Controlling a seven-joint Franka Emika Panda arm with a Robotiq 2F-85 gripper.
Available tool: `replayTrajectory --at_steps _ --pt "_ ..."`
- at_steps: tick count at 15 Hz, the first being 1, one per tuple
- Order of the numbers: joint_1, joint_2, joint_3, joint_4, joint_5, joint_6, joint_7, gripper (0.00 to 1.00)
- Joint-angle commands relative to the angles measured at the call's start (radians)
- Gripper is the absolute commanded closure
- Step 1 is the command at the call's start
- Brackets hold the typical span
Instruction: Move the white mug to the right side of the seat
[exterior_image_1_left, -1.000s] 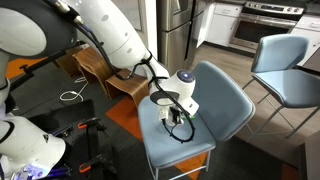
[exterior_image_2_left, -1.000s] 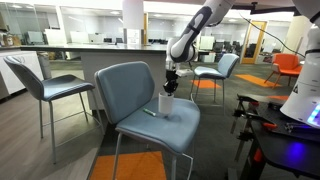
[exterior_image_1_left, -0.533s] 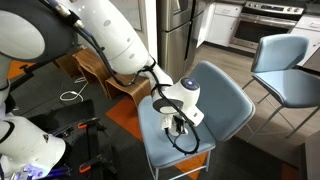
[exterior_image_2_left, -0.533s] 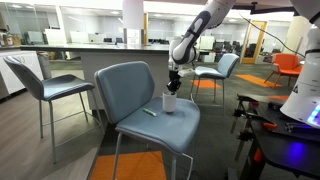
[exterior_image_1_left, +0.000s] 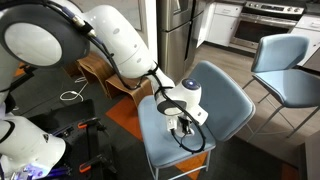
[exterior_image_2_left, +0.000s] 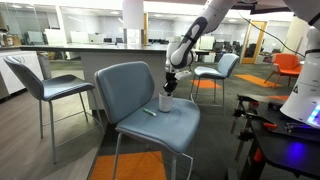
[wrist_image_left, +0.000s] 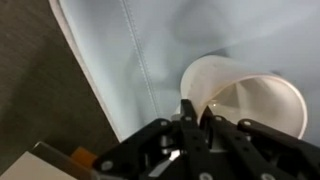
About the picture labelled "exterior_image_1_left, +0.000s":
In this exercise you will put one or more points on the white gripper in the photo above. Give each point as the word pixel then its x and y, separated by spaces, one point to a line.
pixel 175 121

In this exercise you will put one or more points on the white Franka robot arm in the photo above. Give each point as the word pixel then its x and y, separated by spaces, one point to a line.
pixel 123 43

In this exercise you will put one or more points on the blue chair with steel legs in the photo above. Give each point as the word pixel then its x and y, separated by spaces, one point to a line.
pixel 226 103
pixel 283 66

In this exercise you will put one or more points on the bent plywood stool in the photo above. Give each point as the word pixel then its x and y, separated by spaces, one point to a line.
pixel 95 68
pixel 120 87

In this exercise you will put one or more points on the stainless steel refrigerator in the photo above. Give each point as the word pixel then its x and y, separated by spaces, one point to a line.
pixel 175 40

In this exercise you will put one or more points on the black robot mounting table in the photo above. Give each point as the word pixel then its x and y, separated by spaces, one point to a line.
pixel 76 140

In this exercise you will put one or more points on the white kitchen cabinet with open door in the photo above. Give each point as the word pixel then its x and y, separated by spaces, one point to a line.
pixel 221 25

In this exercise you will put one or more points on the stainless steel oven range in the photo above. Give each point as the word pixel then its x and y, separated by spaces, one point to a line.
pixel 263 28

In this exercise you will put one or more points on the white kitchen cabinet with drawer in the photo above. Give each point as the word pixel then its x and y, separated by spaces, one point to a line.
pixel 308 31

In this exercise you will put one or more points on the black stand bar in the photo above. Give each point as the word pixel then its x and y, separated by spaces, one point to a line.
pixel 25 74

